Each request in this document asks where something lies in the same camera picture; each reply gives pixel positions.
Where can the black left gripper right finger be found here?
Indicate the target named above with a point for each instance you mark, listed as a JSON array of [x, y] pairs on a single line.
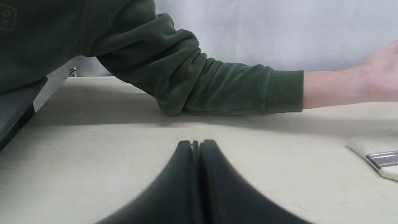
[[230, 199]]

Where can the forearm in dark green sleeve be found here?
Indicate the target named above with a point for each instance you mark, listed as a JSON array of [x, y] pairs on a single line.
[[143, 48]]

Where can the wide wooden paint brush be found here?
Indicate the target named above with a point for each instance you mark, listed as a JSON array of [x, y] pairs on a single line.
[[380, 152]]

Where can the open bare human hand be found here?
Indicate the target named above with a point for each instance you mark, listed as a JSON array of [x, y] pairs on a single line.
[[381, 74]]

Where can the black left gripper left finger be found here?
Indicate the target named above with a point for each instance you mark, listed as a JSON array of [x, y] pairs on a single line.
[[172, 198]]

